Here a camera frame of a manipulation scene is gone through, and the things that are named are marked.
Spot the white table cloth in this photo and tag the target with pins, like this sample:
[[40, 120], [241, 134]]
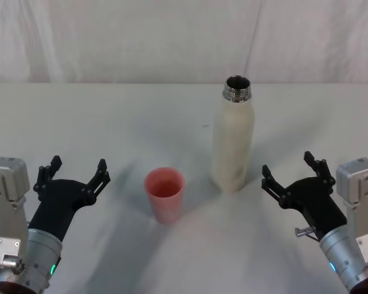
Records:
[[110, 122]]

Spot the cream vacuum bottle steel neck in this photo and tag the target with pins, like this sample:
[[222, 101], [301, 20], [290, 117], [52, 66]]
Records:
[[233, 141]]

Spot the white wrinkled backdrop cloth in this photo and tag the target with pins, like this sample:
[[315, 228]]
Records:
[[141, 39]]

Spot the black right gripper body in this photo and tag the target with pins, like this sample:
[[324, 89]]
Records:
[[316, 202]]

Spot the pink cup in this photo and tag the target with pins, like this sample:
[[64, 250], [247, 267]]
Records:
[[165, 199]]

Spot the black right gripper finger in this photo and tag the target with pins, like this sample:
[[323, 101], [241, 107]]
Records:
[[274, 185], [323, 171]]

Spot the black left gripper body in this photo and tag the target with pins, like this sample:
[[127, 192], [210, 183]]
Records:
[[59, 199]]

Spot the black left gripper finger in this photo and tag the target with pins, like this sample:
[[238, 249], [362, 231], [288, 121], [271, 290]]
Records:
[[99, 180], [44, 176]]

